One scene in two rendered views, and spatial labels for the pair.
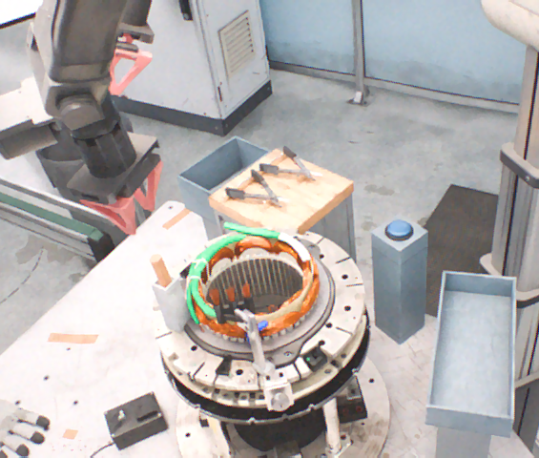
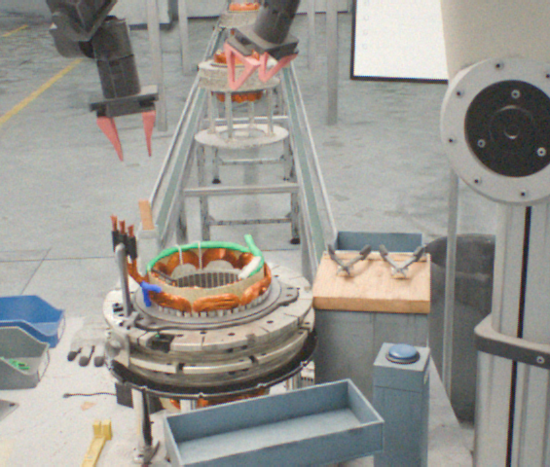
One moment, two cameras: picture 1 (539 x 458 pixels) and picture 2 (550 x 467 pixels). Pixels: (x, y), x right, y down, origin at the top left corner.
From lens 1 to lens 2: 0.96 m
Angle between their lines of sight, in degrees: 47
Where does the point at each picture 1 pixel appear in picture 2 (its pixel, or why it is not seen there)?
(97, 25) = not seen: outside the picture
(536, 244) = (482, 441)
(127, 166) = (117, 95)
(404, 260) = (382, 385)
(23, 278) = not seen: hidden behind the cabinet
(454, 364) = (249, 440)
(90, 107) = (62, 18)
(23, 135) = (65, 40)
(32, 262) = not seen: hidden behind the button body
